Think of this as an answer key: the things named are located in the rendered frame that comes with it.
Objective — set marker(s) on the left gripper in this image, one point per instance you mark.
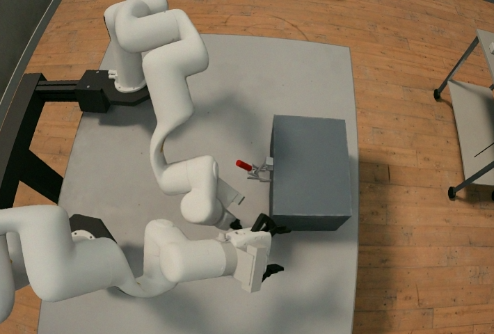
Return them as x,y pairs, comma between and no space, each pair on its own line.
229,221

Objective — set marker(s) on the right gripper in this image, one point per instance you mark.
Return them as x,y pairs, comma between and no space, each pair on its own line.
241,238

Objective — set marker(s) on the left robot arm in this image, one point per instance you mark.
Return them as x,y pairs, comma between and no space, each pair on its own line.
136,26

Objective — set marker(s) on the dark grey rectangular case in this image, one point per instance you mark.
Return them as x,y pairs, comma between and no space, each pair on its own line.
309,186

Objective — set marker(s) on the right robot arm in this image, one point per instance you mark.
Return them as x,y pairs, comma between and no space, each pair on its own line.
38,249

